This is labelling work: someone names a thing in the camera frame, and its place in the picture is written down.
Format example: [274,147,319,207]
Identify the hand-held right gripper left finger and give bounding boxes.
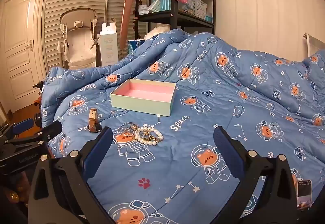
[27,126,115,224]

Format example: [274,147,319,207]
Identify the white plastic basket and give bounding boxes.
[190,0,208,18]

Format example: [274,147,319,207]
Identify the thin silver bangle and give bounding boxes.
[119,126,135,138]

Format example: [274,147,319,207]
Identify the tall white carton box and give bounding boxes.
[100,22,119,67]

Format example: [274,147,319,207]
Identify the smartphone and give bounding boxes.
[297,180,313,211]

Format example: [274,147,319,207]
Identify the white panelled door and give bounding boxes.
[0,0,47,113]

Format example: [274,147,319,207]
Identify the light green box pink inside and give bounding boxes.
[110,78,177,117]

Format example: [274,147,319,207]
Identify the white baby high chair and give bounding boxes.
[57,8,99,69]

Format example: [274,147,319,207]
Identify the blue astronaut print blanket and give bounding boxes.
[41,28,325,224]

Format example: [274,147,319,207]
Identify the white pearl bracelet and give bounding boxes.
[134,126,164,147]

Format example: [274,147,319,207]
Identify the blue astronaut print pillow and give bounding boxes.
[302,50,325,85]

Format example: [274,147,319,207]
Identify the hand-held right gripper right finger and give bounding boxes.
[213,126,299,224]

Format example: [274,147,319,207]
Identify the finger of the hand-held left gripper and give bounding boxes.
[0,118,35,144]
[5,120,63,149]

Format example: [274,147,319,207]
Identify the brown strap wristwatch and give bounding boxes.
[87,108,103,133]

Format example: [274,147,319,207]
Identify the black and orange toy vehicle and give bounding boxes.
[32,81,44,128]

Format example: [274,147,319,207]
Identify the blue gift bag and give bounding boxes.
[153,0,172,13]

